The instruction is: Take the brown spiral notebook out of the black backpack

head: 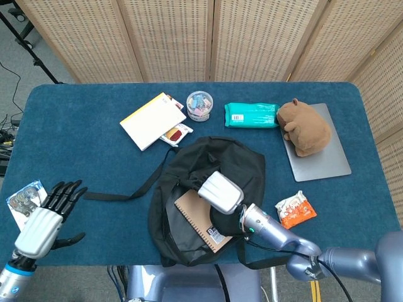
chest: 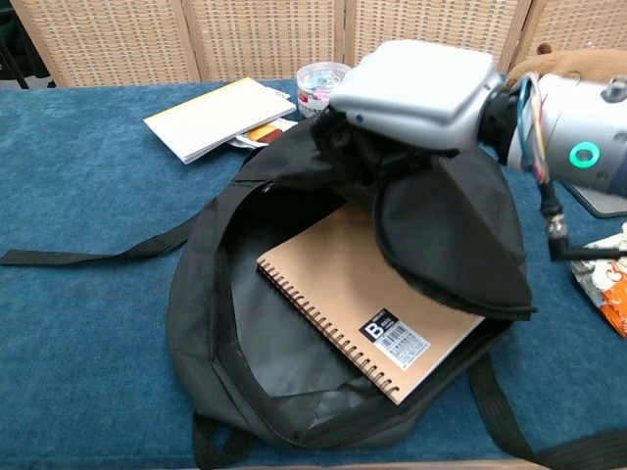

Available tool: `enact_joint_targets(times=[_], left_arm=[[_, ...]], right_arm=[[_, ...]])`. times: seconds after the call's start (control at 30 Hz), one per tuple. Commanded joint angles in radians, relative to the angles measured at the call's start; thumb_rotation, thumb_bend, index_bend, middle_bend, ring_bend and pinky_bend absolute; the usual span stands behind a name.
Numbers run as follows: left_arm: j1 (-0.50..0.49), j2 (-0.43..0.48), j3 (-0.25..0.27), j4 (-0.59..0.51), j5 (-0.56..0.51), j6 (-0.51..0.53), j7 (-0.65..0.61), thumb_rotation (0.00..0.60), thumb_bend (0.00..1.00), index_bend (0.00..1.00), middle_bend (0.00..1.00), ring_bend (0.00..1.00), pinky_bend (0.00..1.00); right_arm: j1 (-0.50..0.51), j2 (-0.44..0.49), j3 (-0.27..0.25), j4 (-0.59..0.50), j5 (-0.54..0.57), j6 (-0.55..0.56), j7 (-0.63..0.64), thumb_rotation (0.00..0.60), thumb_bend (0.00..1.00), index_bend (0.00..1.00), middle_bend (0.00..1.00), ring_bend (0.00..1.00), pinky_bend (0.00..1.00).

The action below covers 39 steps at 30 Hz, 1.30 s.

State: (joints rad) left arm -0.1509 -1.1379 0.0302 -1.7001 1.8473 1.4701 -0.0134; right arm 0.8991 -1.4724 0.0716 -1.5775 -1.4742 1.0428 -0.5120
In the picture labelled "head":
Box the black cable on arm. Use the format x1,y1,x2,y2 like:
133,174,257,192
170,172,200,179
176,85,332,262
242,232,353,302

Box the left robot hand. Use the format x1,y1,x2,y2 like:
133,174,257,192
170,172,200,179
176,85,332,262
14,179,88,259

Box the blue velvet table cloth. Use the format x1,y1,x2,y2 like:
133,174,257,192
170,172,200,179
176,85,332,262
0,82,398,268

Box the grey blue robot torso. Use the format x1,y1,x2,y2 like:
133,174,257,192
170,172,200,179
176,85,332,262
125,264,264,302

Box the brown capybara plush toy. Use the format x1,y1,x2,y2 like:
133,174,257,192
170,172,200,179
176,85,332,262
276,98,332,158

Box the black tripod stand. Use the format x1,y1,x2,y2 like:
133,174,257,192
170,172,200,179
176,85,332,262
0,0,65,85

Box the black fabric backpack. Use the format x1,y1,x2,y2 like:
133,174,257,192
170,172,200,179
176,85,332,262
83,135,295,271

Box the orange white snack bag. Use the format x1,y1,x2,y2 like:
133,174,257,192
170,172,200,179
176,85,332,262
275,190,317,230

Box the grey closed laptop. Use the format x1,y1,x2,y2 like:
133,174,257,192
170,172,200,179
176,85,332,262
281,103,352,182

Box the teal wet wipes pack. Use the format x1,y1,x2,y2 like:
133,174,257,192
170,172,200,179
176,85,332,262
224,102,280,128

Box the small red white sachet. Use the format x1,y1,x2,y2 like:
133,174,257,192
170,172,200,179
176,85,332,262
168,94,184,110

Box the white sachet red yellow print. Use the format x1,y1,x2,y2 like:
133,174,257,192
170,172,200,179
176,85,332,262
159,123,194,147

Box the silver blue snack packet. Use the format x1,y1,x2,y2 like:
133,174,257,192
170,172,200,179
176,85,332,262
5,179,48,232

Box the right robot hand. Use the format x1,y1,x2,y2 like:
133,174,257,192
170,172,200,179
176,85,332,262
197,171,245,215

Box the white book yellow spine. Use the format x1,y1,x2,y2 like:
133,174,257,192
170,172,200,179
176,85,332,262
119,92,187,152

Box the floor cables bundle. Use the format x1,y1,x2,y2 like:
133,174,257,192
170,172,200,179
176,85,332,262
0,61,25,167

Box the spiral notebook kraft cover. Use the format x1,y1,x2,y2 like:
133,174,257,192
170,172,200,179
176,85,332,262
174,188,234,254

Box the clear plastic candy jar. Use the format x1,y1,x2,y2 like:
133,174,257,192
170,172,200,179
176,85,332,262
186,90,214,123

